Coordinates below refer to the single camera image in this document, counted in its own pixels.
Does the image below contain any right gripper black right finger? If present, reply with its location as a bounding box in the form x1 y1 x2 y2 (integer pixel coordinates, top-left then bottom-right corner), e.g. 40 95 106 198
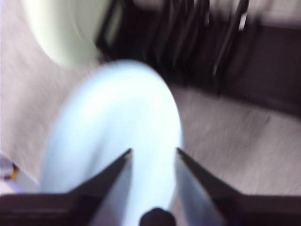
176 147 301 226

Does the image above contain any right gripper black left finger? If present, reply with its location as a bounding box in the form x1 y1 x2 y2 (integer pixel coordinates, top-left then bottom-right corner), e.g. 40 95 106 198
0 148 133 226

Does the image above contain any blue round plate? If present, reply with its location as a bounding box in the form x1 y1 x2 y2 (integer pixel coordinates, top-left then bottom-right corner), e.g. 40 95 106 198
39 58 184 226

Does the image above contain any green round plate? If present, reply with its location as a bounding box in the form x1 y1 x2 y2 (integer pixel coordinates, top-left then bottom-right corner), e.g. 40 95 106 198
22 0 107 66

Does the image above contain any black plate rack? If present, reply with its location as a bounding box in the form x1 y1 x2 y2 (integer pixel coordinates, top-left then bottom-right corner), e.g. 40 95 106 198
95 0 301 117

